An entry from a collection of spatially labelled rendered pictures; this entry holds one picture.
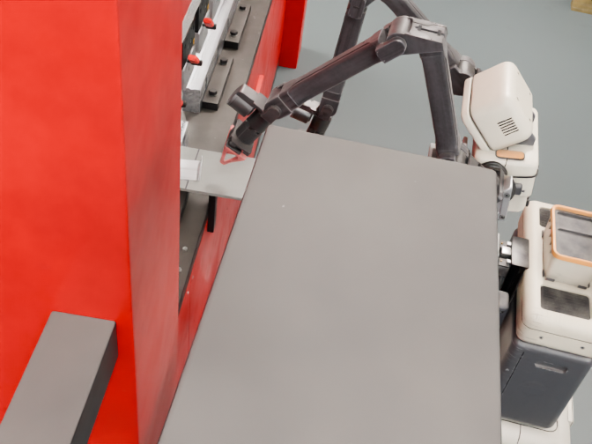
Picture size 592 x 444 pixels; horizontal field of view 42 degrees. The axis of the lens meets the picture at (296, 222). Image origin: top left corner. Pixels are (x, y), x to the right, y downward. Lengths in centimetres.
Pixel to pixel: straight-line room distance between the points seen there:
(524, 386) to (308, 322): 195
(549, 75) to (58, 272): 435
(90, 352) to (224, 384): 36
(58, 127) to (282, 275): 26
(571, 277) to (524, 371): 32
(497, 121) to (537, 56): 315
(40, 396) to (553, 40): 483
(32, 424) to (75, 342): 11
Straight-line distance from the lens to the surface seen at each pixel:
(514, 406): 265
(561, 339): 239
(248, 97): 201
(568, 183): 423
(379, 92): 447
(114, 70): 71
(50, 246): 90
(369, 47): 183
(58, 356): 94
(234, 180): 220
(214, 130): 258
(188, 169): 223
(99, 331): 95
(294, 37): 444
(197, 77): 266
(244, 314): 65
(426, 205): 78
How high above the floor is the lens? 245
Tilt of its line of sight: 44 degrees down
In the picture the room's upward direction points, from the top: 9 degrees clockwise
